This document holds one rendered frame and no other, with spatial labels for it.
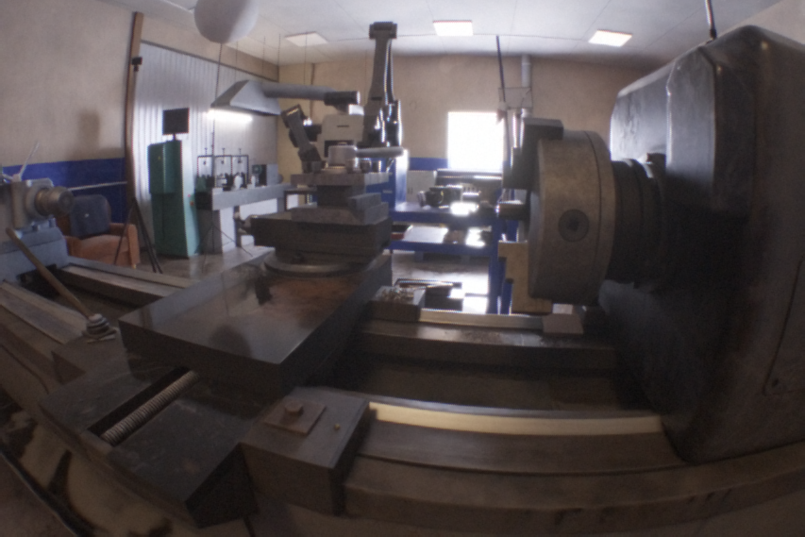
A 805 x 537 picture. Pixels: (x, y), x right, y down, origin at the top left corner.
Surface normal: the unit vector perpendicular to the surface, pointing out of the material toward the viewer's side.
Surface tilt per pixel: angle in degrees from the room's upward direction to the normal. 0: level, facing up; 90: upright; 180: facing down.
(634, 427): 48
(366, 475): 0
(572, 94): 90
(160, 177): 90
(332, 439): 0
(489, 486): 0
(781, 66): 90
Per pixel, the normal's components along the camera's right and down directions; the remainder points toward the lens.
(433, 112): -0.21, 0.18
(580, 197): -0.19, -0.15
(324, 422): 0.02, -0.98
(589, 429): -0.15, -0.51
